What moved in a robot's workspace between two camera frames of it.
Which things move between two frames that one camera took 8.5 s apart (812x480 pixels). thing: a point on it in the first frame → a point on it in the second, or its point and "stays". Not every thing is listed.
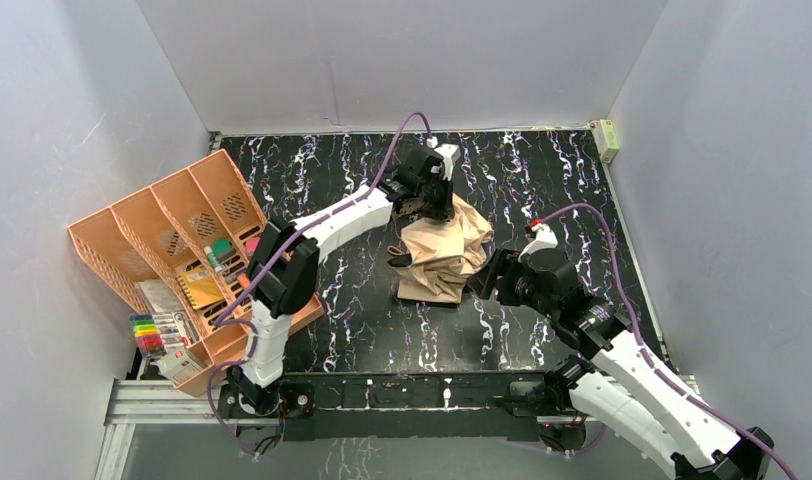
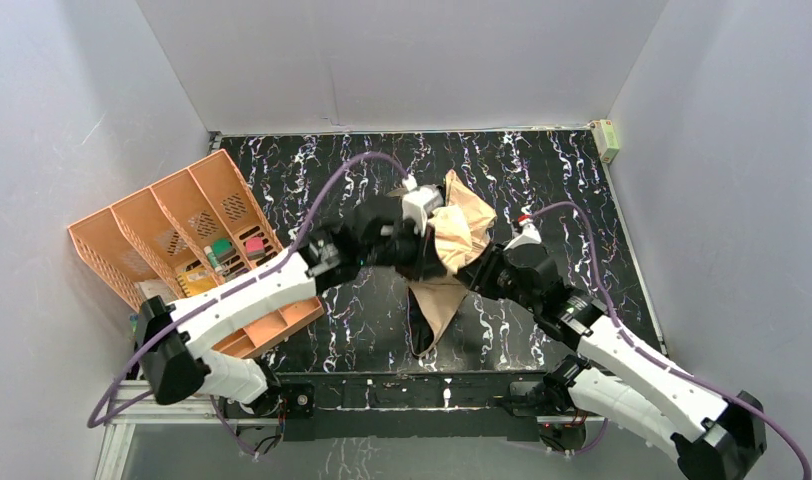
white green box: (605, 139) stays
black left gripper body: (436, 206) → (421, 248)
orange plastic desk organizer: (186, 245) stays
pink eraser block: (251, 245) stays
